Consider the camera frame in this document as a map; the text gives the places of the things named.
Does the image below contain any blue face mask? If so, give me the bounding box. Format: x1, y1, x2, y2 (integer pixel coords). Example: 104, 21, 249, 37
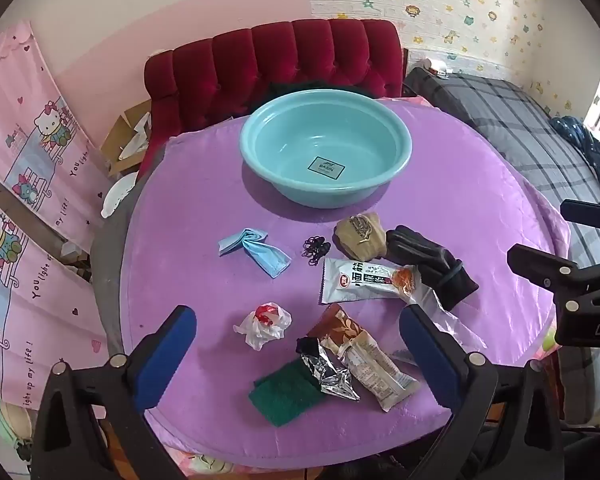
217, 227, 292, 279

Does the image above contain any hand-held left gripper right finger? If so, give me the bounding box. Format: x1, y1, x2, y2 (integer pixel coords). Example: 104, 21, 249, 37
400, 304, 563, 480

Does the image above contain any brown snack wrapper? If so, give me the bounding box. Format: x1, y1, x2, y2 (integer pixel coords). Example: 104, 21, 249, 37
307, 303, 422, 412

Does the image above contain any pink printed sheet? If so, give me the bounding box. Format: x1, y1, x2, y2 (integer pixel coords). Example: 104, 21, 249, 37
165, 447, 261, 478

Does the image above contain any blue star-print cloth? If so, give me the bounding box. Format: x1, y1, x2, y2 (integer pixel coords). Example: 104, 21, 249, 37
550, 116, 600, 206

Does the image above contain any silver foil wrapper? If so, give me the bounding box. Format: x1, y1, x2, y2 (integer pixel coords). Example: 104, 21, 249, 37
296, 337, 361, 402

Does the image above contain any white snack packet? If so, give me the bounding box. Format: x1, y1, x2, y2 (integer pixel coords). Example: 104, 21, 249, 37
320, 256, 423, 306

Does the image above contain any black glove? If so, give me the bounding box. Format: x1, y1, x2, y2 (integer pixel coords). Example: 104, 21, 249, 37
385, 225, 480, 311

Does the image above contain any purple satin tablecloth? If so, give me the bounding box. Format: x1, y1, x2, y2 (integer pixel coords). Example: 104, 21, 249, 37
120, 97, 571, 463

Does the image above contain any clear plastic wrapper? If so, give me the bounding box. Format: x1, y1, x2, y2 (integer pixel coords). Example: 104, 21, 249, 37
402, 285, 488, 356

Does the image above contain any white foam piece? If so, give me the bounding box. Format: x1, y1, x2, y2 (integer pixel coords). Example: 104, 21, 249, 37
101, 171, 140, 218

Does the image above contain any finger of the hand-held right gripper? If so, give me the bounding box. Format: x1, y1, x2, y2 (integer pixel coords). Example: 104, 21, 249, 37
560, 199, 600, 232
507, 243, 600, 307

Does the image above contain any white plastic bag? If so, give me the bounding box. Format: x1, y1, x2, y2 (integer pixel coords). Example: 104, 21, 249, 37
233, 302, 292, 350

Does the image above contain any grey plaid bed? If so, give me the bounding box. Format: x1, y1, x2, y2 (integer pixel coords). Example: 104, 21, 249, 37
402, 67, 600, 281

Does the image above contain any red tufted velvet sofa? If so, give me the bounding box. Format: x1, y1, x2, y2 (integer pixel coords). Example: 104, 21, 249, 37
144, 17, 405, 161

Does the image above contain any pile of black hair ties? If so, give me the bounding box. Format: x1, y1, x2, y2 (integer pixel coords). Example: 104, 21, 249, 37
300, 235, 332, 266

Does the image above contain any cardboard box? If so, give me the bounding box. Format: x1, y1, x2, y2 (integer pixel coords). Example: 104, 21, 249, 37
100, 99, 153, 177

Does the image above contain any pink cartoon cat curtain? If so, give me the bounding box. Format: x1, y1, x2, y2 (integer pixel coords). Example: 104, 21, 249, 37
0, 186, 110, 403
0, 22, 115, 251

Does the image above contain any teal plastic basin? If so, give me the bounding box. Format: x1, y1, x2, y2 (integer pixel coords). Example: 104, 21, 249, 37
240, 89, 413, 209

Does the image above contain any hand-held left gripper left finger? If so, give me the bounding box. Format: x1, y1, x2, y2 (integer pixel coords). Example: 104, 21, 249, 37
32, 305, 198, 480

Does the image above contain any green scouring pad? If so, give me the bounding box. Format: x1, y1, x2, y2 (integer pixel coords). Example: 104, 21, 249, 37
248, 355, 326, 427

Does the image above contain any small white item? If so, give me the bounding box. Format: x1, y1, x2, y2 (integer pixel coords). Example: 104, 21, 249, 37
425, 57, 453, 79

